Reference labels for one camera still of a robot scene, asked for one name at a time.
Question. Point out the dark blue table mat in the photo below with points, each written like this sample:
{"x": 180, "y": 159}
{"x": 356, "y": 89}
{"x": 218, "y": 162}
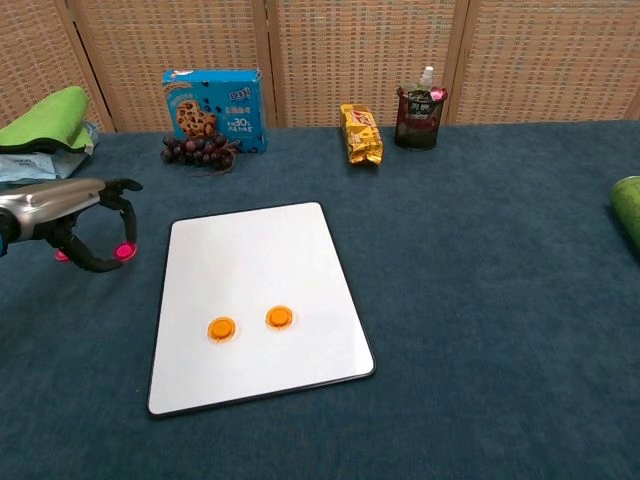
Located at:
{"x": 475, "y": 300}

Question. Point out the yellow snack bag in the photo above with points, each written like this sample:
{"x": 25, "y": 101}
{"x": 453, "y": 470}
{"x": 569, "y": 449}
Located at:
{"x": 361, "y": 135}

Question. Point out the pink foil item in holder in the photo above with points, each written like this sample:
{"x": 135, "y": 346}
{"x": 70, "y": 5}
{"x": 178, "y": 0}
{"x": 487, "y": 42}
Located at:
{"x": 438, "y": 93}

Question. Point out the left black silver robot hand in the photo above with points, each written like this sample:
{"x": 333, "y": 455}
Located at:
{"x": 50, "y": 205}

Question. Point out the orange disc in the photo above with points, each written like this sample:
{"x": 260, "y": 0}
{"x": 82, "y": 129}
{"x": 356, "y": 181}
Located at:
{"x": 221, "y": 328}
{"x": 280, "y": 317}

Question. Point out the pink disc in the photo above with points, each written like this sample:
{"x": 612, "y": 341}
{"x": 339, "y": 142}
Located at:
{"x": 61, "y": 255}
{"x": 126, "y": 251}

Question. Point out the woven bamboo folding screen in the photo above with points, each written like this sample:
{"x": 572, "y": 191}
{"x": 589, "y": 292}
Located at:
{"x": 350, "y": 55}

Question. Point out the small white spray bottle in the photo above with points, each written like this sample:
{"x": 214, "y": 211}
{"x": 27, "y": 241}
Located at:
{"x": 427, "y": 77}

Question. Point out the green folded cloth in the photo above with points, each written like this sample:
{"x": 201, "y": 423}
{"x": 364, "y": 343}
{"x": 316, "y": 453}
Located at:
{"x": 50, "y": 117}

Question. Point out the black drink pouch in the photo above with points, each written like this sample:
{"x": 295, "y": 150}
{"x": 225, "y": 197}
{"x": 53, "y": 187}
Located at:
{"x": 417, "y": 125}

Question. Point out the green drink can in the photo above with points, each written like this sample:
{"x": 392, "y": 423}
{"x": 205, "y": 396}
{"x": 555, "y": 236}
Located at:
{"x": 627, "y": 205}

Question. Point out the white magnetic board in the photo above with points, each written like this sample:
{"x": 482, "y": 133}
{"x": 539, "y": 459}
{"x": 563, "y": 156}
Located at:
{"x": 280, "y": 260}

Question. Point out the light blue wipes packet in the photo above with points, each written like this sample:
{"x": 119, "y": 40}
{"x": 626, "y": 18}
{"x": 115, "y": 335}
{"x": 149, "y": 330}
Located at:
{"x": 30, "y": 165}

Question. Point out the blue cookie box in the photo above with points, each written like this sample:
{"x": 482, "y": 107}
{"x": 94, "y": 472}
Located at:
{"x": 230, "y": 110}

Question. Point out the dark purple grape bunch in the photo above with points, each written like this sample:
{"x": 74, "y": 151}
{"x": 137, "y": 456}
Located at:
{"x": 197, "y": 150}

